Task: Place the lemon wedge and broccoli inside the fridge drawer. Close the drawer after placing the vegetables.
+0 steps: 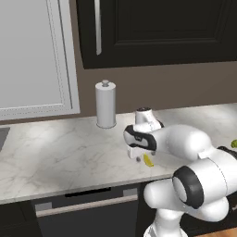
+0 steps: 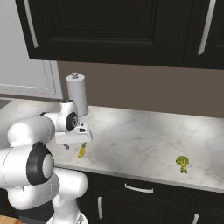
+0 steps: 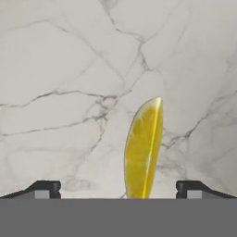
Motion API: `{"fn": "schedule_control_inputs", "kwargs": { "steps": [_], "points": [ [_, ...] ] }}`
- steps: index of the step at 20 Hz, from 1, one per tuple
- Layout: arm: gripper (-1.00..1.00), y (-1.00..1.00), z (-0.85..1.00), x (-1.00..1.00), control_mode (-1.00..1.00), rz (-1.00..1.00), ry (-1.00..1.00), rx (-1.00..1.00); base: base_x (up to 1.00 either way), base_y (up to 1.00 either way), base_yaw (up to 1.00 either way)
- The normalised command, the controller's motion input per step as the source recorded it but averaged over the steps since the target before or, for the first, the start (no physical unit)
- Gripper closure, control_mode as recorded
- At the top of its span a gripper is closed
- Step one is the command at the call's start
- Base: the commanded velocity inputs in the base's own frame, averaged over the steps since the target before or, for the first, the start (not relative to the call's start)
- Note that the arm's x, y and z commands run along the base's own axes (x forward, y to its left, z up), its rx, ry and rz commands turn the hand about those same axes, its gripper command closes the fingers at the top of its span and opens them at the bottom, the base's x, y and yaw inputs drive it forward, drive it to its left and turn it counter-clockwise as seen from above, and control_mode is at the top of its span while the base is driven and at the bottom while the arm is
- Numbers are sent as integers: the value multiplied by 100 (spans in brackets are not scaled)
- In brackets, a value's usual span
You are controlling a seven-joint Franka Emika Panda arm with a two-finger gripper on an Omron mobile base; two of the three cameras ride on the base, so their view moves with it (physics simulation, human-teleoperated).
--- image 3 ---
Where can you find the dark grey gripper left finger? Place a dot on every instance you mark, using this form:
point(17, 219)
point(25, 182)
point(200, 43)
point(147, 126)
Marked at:
point(46, 186)

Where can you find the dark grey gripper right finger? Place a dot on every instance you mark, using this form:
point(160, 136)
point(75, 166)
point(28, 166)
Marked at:
point(189, 186)

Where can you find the yellow lemon wedge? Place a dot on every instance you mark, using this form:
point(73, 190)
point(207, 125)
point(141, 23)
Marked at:
point(143, 151)

